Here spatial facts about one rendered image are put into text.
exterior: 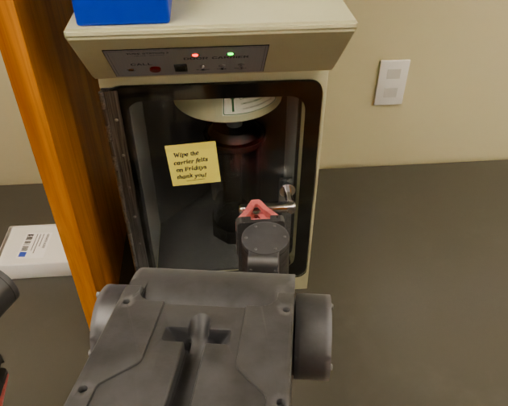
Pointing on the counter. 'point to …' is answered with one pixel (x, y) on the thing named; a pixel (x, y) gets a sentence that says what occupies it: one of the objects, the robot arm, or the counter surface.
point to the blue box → (121, 12)
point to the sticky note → (193, 163)
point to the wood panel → (64, 138)
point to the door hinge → (116, 167)
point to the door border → (113, 115)
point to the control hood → (229, 33)
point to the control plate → (243, 55)
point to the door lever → (276, 202)
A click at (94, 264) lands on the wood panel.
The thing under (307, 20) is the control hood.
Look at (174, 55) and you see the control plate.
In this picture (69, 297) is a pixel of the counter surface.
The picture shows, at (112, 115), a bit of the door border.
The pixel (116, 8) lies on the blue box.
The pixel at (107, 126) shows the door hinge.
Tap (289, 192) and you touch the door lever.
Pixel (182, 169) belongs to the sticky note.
